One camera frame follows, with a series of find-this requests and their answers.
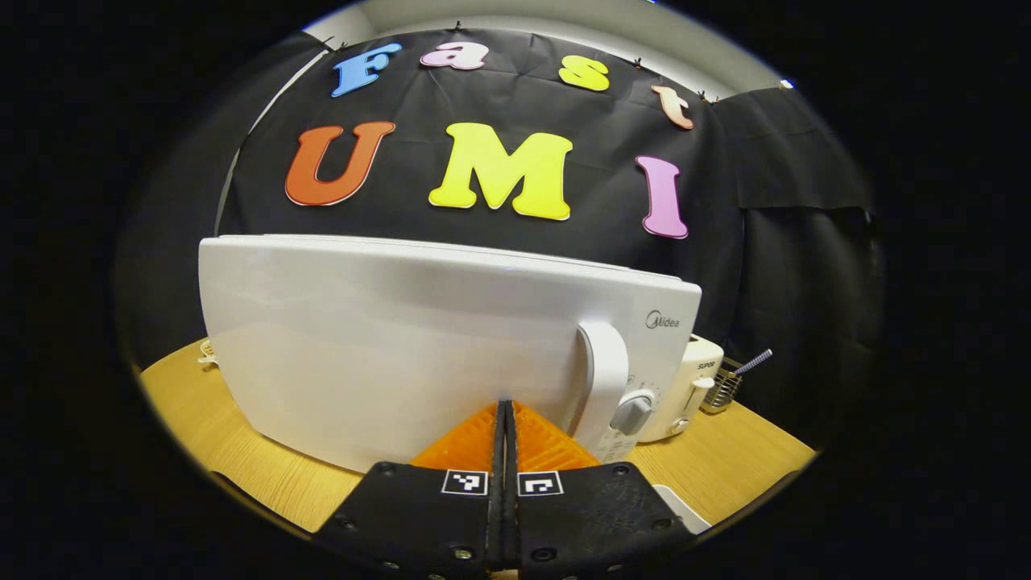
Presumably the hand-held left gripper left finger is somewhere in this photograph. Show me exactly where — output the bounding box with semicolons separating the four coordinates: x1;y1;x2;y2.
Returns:
312;400;507;580

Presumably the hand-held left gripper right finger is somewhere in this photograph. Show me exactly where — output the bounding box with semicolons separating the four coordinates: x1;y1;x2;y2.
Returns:
506;400;698;580

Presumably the white microwave oven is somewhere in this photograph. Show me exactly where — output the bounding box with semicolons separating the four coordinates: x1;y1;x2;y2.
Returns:
198;234;703;476

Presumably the white rectangular dish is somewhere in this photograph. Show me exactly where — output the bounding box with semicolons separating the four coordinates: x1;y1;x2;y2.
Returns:
652;484;714;534

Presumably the white toaster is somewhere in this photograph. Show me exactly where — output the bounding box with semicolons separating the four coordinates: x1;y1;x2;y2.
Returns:
636;334;726;444

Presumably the black backdrop cloth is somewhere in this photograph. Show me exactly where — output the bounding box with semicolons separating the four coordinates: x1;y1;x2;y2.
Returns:
117;28;887;436

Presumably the wire mesh utensil basket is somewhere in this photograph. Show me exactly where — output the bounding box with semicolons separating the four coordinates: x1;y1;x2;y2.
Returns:
701;358;743;415

